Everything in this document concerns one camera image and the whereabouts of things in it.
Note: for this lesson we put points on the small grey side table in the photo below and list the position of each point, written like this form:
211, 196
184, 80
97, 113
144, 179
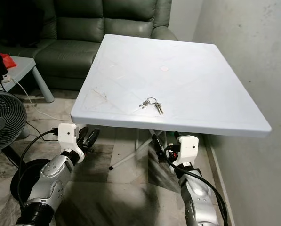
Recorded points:
25, 66

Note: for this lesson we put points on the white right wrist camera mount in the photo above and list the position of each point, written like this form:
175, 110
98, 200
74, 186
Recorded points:
187, 148

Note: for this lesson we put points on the white power strip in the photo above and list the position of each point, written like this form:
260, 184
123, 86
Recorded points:
4, 79

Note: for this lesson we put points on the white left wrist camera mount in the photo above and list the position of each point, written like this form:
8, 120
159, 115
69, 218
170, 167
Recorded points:
67, 135

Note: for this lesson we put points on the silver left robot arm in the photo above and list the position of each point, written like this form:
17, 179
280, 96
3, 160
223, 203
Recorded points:
51, 176

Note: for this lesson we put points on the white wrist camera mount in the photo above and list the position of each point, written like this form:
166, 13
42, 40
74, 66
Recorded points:
67, 135
187, 148

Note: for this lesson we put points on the red crumpled item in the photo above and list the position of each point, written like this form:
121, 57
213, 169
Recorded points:
7, 60

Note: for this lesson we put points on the green leather sofa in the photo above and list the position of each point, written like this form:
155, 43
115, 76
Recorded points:
65, 56

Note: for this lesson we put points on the grey standing fan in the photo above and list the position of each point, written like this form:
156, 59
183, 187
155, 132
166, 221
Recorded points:
1, 122

